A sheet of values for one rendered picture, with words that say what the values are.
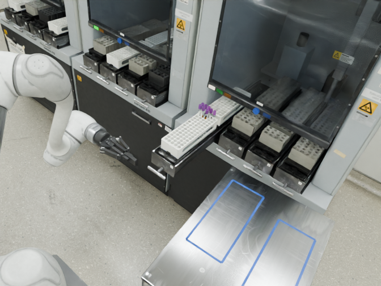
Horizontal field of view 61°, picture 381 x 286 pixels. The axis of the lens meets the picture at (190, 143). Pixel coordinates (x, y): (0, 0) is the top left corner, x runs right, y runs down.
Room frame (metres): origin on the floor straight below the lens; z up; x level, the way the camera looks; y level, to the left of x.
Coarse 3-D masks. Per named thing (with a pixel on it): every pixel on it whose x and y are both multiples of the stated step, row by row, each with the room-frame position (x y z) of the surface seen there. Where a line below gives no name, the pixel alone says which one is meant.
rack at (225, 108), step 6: (222, 96) 1.42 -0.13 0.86; (216, 102) 1.37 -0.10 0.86; (222, 102) 1.38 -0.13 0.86; (228, 102) 1.38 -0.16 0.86; (234, 102) 1.39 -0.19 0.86; (216, 108) 1.31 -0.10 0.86; (222, 108) 1.32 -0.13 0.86; (228, 108) 1.33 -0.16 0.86; (234, 108) 1.35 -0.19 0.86; (216, 114) 1.26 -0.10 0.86; (222, 114) 1.29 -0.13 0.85; (228, 114) 1.36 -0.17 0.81; (222, 120) 1.26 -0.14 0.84
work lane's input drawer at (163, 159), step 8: (216, 128) 1.22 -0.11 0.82; (224, 128) 1.25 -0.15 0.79; (208, 136) 1.15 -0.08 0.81; (216, 136) 1.20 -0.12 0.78; (200, 144) 1.10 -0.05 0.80; (208, 144) 1.14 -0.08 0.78; (152, 152) 1.00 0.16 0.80; (160, 152) 1.00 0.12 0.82; (168, 152) 1.00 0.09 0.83; (192, 152) 1.04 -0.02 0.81; (200, 152) 1.09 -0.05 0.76; (152, 160) 1.00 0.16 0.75; (160, 160) 0.98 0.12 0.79; (168, 160) 0.96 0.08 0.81; (176, 160) 0.96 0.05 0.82; (184, 160) 0.99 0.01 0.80; (152, 168) 0.96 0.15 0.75; (160, 168) 0.96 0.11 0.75; (168, 168) 0.95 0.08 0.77; (176, 168) 0.94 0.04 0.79; (160, 176) 0.92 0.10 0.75
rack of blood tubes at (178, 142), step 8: (192, 120) 1.20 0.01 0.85; (200, 120) 1.20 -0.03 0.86; (208, 120) 1.22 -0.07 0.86; (216, 120) 1.21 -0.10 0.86; (176, 128) 1.11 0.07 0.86; (184, 128) 1.13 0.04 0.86; (192, 128) 1.13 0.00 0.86; (200, 128) 1.14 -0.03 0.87; (208, 128) 1.16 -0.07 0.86; (168, 136) 1.06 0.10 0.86; (176, 136) 1.06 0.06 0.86; (184, 136) 1.07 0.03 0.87; (192, 136) 1.08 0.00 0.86; (200, 136) 1.13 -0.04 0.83; (168, 144) 1.00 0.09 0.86; (176, 144) 1.01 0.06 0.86; (184, 144) 1.02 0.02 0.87; (192, 144) 1.09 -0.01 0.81; (176, 152) 0.98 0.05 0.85; (184, 152) 1.01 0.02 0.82
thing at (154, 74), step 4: (152, 72) 1.53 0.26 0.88; (156, 72) 1.54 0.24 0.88; (152, 76) 1.53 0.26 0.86; (156, 76) 1.51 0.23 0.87; (160, 76) 1.50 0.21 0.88; (164, 76) 1.51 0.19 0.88; (152, 80) 1.53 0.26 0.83; (156, 80) 1.51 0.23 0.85; (160, 80) 1.50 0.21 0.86; (164, 80) 1.49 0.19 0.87; (156, 84) 1.51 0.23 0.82; (160, 84) 1.49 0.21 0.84; (164, 84) 1.49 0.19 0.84
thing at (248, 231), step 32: (224, 192) 0.83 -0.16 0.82; (256, 192) 0.85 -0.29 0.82; (192, 224) 0.66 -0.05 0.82; (224, 224) 0.68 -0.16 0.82; (256, 224) 0.70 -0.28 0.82; (288, 224) 0.72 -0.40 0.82; (320, 224) 0.75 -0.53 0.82; (160, 256) 0.52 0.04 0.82; (192, 256) 0.54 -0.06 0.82; (224, 256) 0.56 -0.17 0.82; (256, 256) 0.57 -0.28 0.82; (288, 256) 0.59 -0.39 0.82; (320, 256) 0.61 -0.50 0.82
